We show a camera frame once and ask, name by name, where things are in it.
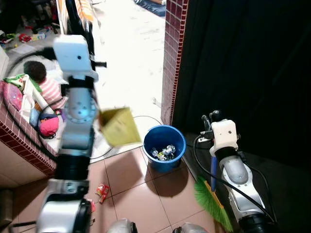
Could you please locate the green broom with blue handle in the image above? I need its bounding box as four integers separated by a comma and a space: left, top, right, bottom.
194, 156, 234, 233

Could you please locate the yellow dustpan with red handle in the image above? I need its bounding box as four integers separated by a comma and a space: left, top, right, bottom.
92, 92, 142, 148

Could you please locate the orange striped cloth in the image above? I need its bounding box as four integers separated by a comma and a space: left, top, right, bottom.
75, 0, 96, 23

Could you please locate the crumpled silver trash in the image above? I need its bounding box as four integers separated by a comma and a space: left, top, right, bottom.
151, 144, 177, 161

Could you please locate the blue plastic bucket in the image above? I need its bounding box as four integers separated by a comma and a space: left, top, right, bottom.
143, 125, 187, 173

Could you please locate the child in striped shirt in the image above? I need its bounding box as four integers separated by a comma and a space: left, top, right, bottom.
23, 60, 67, 100

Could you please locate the pink round cushion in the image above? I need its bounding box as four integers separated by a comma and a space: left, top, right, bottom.
0, 80, 23, 111

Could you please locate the silver right robot leg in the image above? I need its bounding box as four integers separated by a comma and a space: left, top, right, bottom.
172, 223, 210, 233

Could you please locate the silver robot leg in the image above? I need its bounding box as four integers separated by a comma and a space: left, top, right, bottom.
106, 218, 139, 233
172, 223, 210, 233

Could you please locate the pink bag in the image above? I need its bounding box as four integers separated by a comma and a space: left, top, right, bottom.
37, 114, 60, 138

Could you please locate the red snack wrapper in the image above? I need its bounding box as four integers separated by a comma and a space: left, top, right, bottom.
95, 184, 110, 204

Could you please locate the silver left robot leg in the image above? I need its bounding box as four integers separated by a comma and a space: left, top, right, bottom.
106, 218, 139, 233

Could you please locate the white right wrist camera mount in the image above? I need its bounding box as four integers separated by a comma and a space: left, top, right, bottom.
210, 119, 240, 156

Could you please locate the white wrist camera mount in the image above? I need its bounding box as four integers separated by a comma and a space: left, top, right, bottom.
52, 35, 99, 82
210, 119, 240, 156

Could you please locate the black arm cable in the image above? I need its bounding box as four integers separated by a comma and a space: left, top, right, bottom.
193, 135, 267, 222

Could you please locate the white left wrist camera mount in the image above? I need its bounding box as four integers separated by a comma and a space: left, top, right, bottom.
52, 35, 99, 82

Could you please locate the thin white floor cable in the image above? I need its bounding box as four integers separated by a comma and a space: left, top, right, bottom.
90, 115, 164, 160

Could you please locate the thick black hose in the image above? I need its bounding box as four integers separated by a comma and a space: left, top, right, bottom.
4, 46, 59, 79

